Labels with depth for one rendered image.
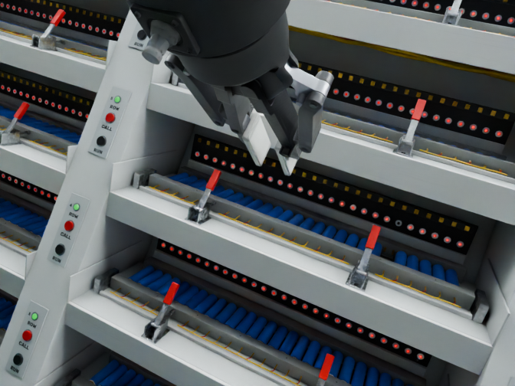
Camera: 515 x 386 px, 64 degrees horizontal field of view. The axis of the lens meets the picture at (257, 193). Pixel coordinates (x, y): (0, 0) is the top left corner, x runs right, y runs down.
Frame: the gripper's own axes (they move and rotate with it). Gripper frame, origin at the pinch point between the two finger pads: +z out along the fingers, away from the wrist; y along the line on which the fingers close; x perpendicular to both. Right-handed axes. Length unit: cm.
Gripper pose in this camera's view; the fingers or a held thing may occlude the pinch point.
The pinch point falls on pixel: (273, 146)
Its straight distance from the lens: 43.2
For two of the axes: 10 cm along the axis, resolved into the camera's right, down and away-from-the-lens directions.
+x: 3.9, -8.9, 2.3
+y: 9.0, 3.2, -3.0
